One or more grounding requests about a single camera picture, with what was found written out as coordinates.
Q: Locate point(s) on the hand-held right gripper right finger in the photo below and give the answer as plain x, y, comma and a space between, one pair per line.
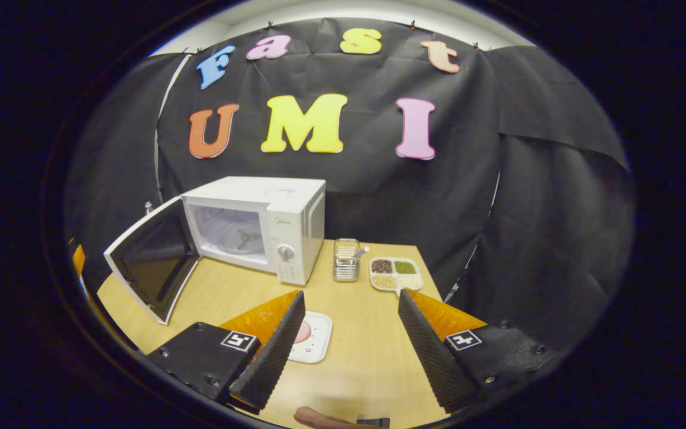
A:
432, 357

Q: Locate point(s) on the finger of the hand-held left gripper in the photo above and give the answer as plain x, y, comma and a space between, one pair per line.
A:
78, 260

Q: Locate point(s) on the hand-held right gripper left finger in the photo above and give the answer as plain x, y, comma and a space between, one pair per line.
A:
271, 363

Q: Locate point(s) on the pink round food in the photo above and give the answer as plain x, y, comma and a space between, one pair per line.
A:
303, 331

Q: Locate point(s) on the white square plate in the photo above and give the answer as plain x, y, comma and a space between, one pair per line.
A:
318, 342

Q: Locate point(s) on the white microwave oven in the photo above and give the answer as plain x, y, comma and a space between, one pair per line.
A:
295, 220

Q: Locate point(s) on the white divided tray of beans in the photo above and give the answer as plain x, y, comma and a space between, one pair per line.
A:
395, 275

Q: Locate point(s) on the black backdrop cloth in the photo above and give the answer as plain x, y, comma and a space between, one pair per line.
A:
527, 208

